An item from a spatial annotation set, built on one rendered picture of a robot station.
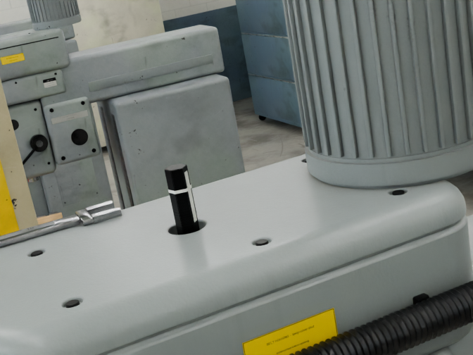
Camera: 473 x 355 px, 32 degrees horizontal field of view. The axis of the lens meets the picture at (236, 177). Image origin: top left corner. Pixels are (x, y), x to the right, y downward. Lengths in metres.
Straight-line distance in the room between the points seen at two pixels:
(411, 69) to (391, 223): 0.14
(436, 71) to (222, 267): 0.27
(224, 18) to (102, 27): 2.02
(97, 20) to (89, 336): 8.55
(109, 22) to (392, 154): 8.46
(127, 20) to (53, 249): 8.47
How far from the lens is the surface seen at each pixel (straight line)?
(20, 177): 2.52
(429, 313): 0.75
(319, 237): 0.72
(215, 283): 0.68
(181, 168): 0.76
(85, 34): 9.13
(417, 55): 0.77
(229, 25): 10.63
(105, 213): 0.86
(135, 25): 9.28
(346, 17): 0.77
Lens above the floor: 2.15
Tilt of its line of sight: 17 degrees down
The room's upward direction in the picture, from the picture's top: 10 degrees counter-clockwise
